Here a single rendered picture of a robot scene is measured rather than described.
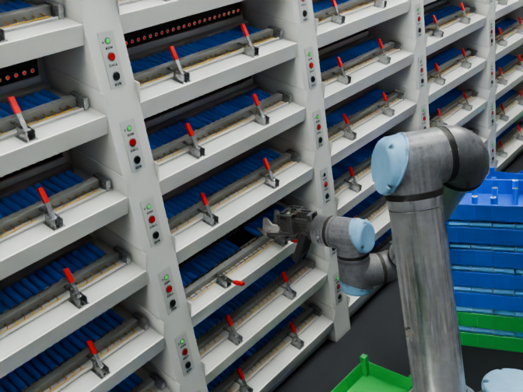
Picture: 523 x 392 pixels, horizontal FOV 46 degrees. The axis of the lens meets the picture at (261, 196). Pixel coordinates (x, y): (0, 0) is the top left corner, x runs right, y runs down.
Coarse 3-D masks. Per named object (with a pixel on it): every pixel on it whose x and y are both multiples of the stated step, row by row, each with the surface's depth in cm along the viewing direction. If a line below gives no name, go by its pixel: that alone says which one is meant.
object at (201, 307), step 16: (304, 208) 207; (320, 208) 204; (256, 256) 189; (272, 256) 189; (240, 272) 182; (256, 272) 185; (208, 288) 176; (240, 288) 181; (192, 304) 170; (208, 304) 170; (192, 320) 167
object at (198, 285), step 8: (256, 240) 191; (264, 240) 192; (248, 248) 188; (256, 248) 190; (264, 248) 191; (232, 256) 184; (240, 256) 185; (248, 256) 187; (224, 264) 181; (232, 264) 183; (240, 264) 184; (216, 272) 178; (200, 280) 175; (208, 280) 176; (192, 288) 172; (200, 288) 174
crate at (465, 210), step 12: (492, 180) 205; (504, 180) 203; (468, 192) 210; (480, 192) 208; (504, 192) 205; (468, 204) 191; (480, 204) 201; (504, 204) 198; (456, 216) 194; (468, 216) 192; (480, 216) 191; (492, 216) 189; (504, 216) 188; (516, 216) 186
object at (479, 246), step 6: (450, 246) 200; (456, 246) 199; (462, 246) 198; (468, 246) 197; (474, 246) 197; (480, 246) 196; (486, 246) 195; (492, 246) 197; (498, 246) 194; (504, 246) 193; (510, 246) 192; (516, 246) 192; (522, 246) 192; (516, 252) 193; (522, 252) 192
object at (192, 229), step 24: (264, 144) 203; (288, 144) 201; (216, 168) 189; (240, 168) 191; (264, 168) 191; (288, 168) 196; (312, 168) 198; (168, 192) 176; (192, 192) 178; (216, 192) 178; (240, 192) 182; (264, 192) 184; (288, 192) 192; (168, 216) 168; (192, 216) 171; (216, 216) 169; (240, 216) 176; (192, 240) 163
